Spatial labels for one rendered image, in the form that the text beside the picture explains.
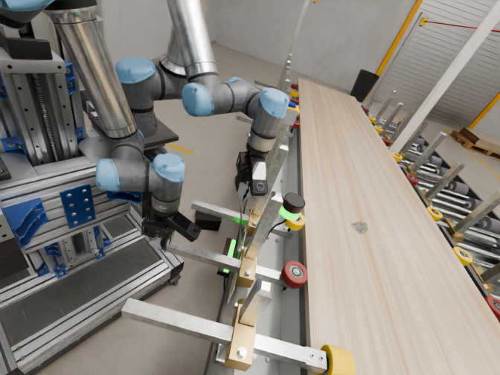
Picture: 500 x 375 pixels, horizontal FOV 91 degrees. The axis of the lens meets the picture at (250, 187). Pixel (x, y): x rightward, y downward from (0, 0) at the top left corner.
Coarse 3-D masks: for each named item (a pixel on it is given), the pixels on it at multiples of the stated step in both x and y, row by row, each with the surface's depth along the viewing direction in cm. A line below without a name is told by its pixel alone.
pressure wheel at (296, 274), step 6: (288, 264) 79; (294, 264) 80; (300, 264) 81; (282, 270) 80; (288, 270) 78; (294, 270) 78; (300, 270) 79; (306, 270) 79; (282, 276) 78; (288, 276) 76; (294, 276) 77; (300, 276) 77; (306, 276) 78; (288, 282) 76; (294, 282) 75; (300, 282) 75; (294, 288) 77
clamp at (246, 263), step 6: (246, 246) 86; (240, 258) 86; (246, 258) 81; (246, 264) 79; (252, 264) 80; (240, 270) 77; (252, 270) 78; (240, 276) 76; (252, 276) 77; (240, 282) 77; (246, 282) 77; (252, 282) 77
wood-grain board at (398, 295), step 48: (336, 96) 270; (336, 144) 167; (384, 144) 193; (336, 192) 121; (384, 192) 135; (336, 240) 95; (384, 240) 103; (432, 240) 112; (336, 288) 78; (384, 288) 84; (432, 288) 90; (336, 336) 66; (384, 336) 70; (432, 336) 74; (480, 336) 79
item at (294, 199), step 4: (288, 196) 66; (292, 196) 67; (296, 196) 67; (300, 196) 68; (288, 200) 65; (292, 200) 66; (296, 200) 66; (300, 200) 67; (292, 204) 64; (296, 204) 65; (300, 204) 65; (304, 204) 66; (284, 220) 71; (276, 224) 73; (280, 224) 72; (272, 228) 74
